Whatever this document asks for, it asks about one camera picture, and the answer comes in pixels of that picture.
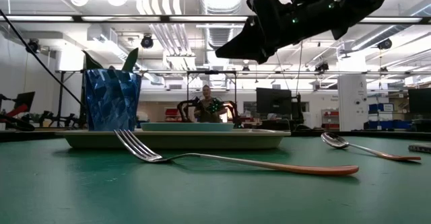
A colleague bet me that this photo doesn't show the blue storage bins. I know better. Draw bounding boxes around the blue storage bins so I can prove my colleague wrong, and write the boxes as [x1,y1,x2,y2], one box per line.
[363,102,413,130]

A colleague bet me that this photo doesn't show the fork with orange handle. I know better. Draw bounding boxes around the fork with orange handle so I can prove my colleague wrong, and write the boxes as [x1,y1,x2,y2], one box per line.
[113,128,360,177]

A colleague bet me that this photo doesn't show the white pillar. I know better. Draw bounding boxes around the white pillar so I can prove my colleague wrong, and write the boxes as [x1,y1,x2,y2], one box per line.
[337,73,368,132]

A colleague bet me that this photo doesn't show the spoon with orange handle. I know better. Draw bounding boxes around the spoon with orange handle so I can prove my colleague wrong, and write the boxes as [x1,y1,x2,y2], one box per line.
[320,131,422,162]

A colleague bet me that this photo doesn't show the black background robot arms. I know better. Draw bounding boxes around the black background robot arms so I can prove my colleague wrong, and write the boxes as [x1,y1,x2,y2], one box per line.
[176,97,242,128]

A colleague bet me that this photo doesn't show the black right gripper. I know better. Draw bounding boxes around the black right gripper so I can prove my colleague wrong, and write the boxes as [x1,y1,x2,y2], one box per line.
[215,0,338,65]

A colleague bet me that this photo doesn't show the teal plate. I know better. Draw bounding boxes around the teal plate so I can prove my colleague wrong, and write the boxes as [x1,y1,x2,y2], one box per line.
[139,121,236,133]

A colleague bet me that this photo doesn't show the long black arm cable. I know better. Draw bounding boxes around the long black arm cable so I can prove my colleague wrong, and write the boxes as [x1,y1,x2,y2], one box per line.
[0,9,85,108]

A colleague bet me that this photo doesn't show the cream plastic tray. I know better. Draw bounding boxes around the cream plastic tray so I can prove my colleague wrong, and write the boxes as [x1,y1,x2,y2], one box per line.
[55,128,292,151]

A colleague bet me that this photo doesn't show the patterned grey mat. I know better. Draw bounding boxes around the patterned grey mat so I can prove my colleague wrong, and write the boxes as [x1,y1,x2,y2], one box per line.
[407,143,431,155]

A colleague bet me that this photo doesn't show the red storage bins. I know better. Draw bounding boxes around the red storage bins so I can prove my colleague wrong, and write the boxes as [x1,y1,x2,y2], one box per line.
[321,108,340,130]

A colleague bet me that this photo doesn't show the person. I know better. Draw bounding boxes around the person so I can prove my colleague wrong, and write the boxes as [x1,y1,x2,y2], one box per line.
[193,84,228,124]

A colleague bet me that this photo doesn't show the blue faceted plastic cup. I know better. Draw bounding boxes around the blue faceted plastic cup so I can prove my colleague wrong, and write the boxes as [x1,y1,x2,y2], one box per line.
[83,68,143,132]

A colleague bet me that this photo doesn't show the black monitor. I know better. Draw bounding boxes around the black monitor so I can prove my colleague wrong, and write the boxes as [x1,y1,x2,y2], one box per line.
[407,87,431,115]
[255,87,293,116]
[13,90,36,114]

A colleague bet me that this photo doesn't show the black ceiling camera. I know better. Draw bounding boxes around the black ceiling camera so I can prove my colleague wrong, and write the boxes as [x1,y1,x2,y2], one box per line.
[26,38,41,54]
[376,38,393,51]
[140,34,155,50]

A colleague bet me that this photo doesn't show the black overhead frame beam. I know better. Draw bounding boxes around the black overhead frame beam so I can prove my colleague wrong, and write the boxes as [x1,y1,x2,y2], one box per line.
[0,14,431,24]

